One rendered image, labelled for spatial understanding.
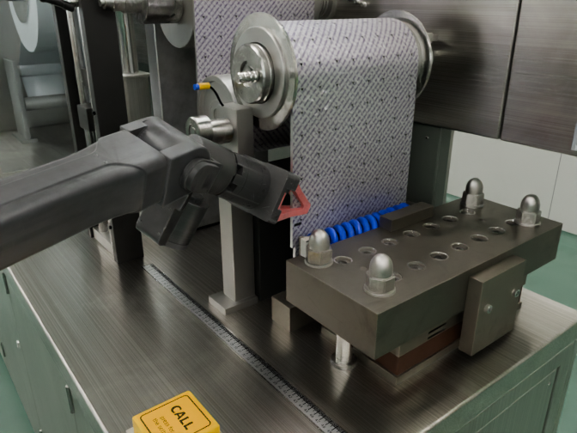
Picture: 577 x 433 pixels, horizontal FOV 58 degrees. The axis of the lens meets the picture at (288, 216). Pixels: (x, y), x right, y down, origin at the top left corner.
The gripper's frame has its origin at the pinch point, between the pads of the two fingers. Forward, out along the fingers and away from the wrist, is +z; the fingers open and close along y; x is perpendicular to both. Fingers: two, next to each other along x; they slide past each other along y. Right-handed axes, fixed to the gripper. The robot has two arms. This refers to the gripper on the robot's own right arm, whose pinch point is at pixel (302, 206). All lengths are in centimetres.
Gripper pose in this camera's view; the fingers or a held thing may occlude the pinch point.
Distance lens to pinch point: 71.7
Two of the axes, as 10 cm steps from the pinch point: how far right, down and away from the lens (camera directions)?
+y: 6.1, 3.0, -7.3
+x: 4.0, -9.2, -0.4
